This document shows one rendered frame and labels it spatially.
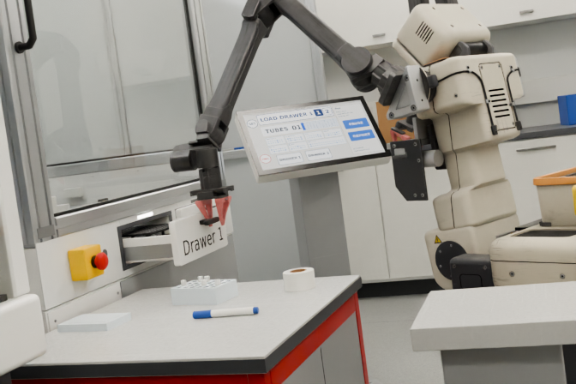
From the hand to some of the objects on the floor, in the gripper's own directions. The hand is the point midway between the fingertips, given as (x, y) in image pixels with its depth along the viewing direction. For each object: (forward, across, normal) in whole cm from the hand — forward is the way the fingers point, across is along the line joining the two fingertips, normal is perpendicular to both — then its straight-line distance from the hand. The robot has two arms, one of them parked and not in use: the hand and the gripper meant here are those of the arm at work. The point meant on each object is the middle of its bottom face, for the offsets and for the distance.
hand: (216, 222), depth 219 cm
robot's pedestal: (+90, +75, -47) cm, 126 cm away
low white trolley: (+90, +12, -43) cm, 100 cm away
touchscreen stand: (+89, -3, +99) cm, 133 cm away
